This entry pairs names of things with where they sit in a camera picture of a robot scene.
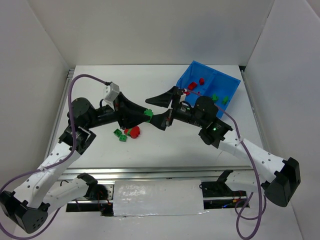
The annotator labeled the green lego brick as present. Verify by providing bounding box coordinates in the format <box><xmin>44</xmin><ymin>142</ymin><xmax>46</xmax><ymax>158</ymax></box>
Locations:
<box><xmin>222</xmin><ymin>96</ymin><xmax>229</xmax><ymax>105</ymax></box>
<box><xmin>143</xmin><ymin>109</ymin><xmax>154</xmax><ymax>123</ymax></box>

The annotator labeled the white taped cover plate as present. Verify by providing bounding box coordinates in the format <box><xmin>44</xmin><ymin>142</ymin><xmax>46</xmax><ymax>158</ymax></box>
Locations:
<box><xmin>113</xmin><ymin>179</ymin><xmax>204</xmax><ymax>217</ymax></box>

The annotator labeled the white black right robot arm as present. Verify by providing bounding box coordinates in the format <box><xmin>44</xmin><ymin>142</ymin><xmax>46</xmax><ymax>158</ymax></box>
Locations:
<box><xmin>145</xmin><ymin>86</ymin><xmax>301</xmax><ymax>207</ymax></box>

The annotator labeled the green square lego upside down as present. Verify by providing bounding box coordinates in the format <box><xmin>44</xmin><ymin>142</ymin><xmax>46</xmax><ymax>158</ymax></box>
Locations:
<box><xmin>113</xmin><ymin>128</ymin><xmax>123</xmax><ymax>138</ymax></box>

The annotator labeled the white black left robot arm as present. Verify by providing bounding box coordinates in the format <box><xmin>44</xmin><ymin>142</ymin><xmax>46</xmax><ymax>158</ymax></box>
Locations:
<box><xmin>0</xmin><ymin>93</ymin><xmax>150</xmax><ymax>234</ymax></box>

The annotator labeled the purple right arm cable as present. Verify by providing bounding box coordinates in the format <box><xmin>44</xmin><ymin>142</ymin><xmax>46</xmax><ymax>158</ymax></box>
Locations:
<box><xmin>187</xmin><ymin>89</ymin><xmax>267</xmax><ymax>240</ymax></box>

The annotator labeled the green square lego studs up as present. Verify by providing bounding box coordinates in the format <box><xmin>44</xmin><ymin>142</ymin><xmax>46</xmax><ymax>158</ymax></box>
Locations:
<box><xmin>118</xmin><ymin>134</ymin><xmax>128</xmax><ymax>142</ymax></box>

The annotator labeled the red rounded lego piece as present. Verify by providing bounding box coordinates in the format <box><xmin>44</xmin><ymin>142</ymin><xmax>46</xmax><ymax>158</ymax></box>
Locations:
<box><xmin>129</xmin><ymin>126</ymin><xmax>141</xmax><ymax>139</ymax></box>

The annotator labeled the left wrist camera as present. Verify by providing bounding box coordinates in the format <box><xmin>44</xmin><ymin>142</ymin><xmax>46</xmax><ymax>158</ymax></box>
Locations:
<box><xmin>103</xmin><ymin>82</ymin><xmax>120</xmax><ymax>104</ymax></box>

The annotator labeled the red square lego brick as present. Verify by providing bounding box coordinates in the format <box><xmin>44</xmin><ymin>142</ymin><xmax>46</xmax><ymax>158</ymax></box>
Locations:
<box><xmin>199</xmin><ymin>78</ymin><xmax>205</xmax><ymax>85</ymax></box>

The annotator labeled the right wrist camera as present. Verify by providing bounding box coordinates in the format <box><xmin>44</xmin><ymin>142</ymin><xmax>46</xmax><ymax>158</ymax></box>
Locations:
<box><xmin>179</xmin><ymin>88</ymin><xmax>189</xmax><ymax>102</ymax></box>

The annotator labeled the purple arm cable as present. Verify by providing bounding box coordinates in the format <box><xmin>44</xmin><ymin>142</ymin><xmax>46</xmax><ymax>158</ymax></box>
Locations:
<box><xmin>0</xmin><ymin>74</ymin><xmax>111</xmax><ymax>238</ymax></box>
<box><xmin>187</xmin><ymin>89</ymin><xmax>267</xmax><ymax>240</ymax></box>

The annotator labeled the aluminium table edge rail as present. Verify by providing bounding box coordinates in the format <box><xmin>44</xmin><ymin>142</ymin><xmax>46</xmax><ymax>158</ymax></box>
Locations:
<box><xmin>59</xmin><ymin>166</ymin><xmax>252</xmax><ymax>181</ymax></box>

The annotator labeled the red arch lego piece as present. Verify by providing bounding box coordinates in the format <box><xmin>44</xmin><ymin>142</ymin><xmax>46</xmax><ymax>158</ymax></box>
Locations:
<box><xmin>187</xmin><ymin>81</ymin><xmax>198</xmax><ymax>91</ymax></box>

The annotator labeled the green lego brick in bin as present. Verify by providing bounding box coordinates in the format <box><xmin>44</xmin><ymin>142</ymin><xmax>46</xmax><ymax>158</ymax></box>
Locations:
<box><xmin>222</xmin><ymin>96</ymin><xmax>229</xmax><ymax>105</ymax></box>

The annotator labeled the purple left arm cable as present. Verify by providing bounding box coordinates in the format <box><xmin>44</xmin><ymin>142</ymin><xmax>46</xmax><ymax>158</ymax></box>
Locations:
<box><xmin>0</xmin><ymin>74</ymin><xmax>111</xmax><ymax>238</ymax></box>

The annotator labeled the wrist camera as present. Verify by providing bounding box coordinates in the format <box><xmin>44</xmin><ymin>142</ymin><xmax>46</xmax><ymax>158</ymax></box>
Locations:
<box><xmin>179</xmin><ymin>88</ymin><xmax>189</xmax><ymax>102</ymax></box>
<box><xmin>103</xmin><ymin>82</ymin><xmax>120</xmax><ymax>104</ymax></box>

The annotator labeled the blue plastic sorting bin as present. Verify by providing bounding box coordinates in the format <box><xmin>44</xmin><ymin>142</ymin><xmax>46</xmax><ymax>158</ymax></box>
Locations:
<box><xmin>176</xmin><ymin>61</ymin><xmax>241</xmax><ymax>111</ymax></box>

